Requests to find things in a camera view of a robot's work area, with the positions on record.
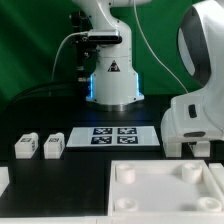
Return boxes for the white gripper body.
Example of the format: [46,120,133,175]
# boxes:
[161,88,224,157]

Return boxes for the white square table top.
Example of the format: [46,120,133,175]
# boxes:
[108,160,224,216]

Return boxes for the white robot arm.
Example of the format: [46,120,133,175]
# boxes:
[72,0,224,157]

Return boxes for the white obstacle piece right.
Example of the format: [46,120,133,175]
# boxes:
[209,163,224,194]

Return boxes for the white obstacle piece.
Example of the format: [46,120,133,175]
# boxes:
[0,167,10,196]
[209,163,224,194]

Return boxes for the white marker sheet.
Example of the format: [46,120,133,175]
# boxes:
[67,126,159,147]

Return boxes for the white obstacle piece left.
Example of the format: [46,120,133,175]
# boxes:
[0,167,10,196]

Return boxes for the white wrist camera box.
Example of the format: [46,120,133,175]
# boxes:
[87,29,122,44]

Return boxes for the white front rail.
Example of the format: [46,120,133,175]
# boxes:
[0,214,224,224]

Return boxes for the black cable bundle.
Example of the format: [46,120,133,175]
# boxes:
[6,80,88,108]

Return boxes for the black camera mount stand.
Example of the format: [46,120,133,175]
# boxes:
[70,11,96,98]

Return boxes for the white cable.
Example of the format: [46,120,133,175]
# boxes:
[50,31,90,83]

